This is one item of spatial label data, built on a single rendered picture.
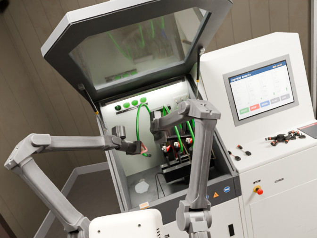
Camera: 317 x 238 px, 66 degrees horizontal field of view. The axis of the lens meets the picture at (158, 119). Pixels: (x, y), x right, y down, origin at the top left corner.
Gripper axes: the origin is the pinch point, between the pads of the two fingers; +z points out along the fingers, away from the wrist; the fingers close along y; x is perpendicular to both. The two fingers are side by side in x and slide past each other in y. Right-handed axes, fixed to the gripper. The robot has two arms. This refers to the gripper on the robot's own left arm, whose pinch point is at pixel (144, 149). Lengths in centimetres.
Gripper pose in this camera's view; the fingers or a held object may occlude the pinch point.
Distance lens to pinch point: 138.9
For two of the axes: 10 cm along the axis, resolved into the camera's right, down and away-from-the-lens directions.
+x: 0.0, 9.5, -3.1
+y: -7.7, 2.0, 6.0
